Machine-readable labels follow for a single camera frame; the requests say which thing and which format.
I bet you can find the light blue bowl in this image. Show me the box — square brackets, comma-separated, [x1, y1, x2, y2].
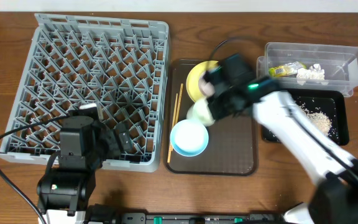
[170, 119, 209, 157]

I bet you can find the white tissue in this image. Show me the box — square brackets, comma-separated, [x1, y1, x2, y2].
[296, 63, 325, 85]

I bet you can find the left wooden chopstick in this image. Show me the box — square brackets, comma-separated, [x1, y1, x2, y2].
[167, 93, 178, 163]

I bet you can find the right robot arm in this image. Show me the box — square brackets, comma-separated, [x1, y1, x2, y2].
[202, 54, 358, 223]

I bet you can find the wooden chopstick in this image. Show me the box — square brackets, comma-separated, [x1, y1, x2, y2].
[175, 84, 183, 125]
[167, 93, 178, 163]

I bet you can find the dark brown serving tray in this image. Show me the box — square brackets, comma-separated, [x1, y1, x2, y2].
[163, 59, 259, 176]

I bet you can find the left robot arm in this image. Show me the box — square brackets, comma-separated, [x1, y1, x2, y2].
[37, 116, 132, 223]

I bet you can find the white bowl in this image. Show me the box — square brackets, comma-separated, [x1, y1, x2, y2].
[186, 98, 215, 127]

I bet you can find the rice food waste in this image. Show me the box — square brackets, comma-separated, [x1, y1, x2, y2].
[298, 103, 333, 136]

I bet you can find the yellow round plate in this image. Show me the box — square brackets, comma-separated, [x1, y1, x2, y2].
[186, 60, 218, 102]

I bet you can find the right wooden chopstick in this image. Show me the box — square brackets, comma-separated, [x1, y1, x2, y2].
[175, 84, 183, 125]

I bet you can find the grey plastic dishwasher rack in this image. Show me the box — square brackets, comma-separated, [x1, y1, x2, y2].
[0, 14, 170, 172]

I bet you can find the green snack wrapper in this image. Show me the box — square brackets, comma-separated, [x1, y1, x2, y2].
[268, 62, 306, 77]

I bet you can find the black waste tray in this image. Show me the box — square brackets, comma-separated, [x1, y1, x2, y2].
[260, 86, 351, 146]

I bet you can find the clear plastic bin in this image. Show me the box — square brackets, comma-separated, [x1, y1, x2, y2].
[256, 42, 358, 97]

